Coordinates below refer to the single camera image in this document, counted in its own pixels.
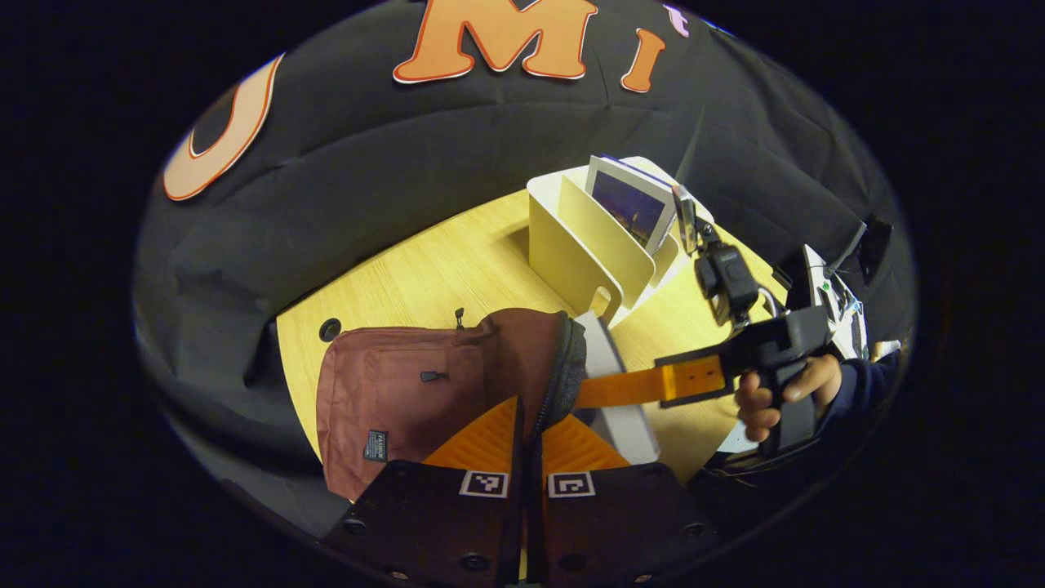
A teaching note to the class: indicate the black rectangular device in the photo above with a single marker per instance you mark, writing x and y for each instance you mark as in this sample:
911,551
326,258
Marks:
875,245

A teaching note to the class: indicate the grey portrait cover book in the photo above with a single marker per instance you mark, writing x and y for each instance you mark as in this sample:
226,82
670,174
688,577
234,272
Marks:
624,425

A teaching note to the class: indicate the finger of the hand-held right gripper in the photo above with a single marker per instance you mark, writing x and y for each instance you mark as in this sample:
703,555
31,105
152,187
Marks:
620,392

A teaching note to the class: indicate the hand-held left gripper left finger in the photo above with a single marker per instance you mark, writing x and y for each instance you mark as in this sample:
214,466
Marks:
515,531

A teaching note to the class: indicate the blue book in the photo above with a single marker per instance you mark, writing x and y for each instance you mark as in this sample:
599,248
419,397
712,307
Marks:
624,208

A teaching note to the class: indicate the maroon schoolbag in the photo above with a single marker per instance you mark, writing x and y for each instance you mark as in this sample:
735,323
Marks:
392,400

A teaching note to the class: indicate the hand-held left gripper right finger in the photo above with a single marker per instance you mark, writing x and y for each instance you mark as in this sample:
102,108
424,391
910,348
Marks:
542,531

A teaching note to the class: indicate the white plastic bookshelf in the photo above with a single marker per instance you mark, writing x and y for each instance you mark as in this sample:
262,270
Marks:
563,253

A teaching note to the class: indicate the white electronic device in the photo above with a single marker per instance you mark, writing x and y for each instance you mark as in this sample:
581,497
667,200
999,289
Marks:
816,278

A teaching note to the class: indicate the black backdrop cloth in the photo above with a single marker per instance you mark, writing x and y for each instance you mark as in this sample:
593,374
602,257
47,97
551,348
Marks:
408,163

